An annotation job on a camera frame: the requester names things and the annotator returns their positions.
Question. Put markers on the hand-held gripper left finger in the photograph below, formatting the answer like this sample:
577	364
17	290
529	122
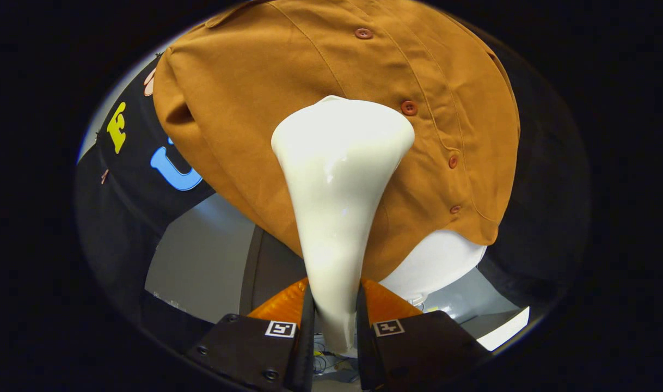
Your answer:
308	348

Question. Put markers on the grey cabinet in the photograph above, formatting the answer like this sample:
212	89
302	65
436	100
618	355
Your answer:
201	256

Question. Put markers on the copper clip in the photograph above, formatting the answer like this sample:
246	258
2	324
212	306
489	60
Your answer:
104	176

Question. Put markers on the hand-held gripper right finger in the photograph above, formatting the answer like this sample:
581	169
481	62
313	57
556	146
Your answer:
363	348

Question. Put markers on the white garment steamer head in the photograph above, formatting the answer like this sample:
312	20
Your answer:
337	190

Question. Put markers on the white mannequin torso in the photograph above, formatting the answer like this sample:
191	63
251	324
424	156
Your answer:
435	267

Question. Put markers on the orange button shirt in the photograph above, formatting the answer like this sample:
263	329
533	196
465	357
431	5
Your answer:
244	81

